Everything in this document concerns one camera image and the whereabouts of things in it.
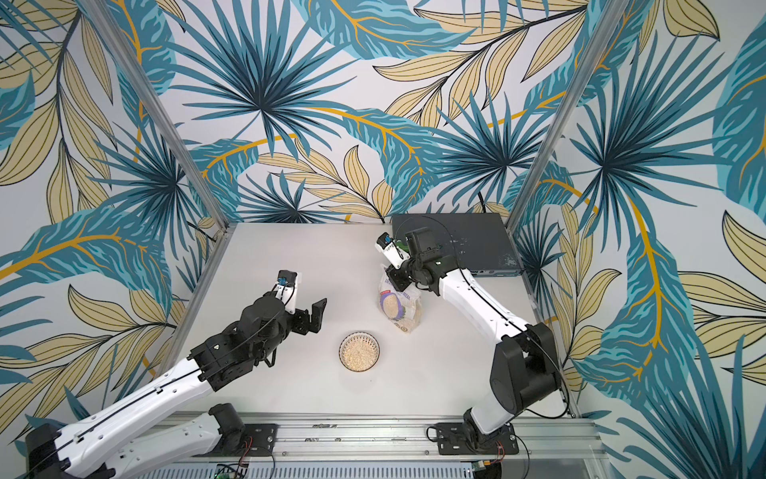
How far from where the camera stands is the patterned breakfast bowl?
2.69 feet

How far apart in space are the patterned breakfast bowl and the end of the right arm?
21cm

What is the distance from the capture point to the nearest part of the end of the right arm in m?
0.61
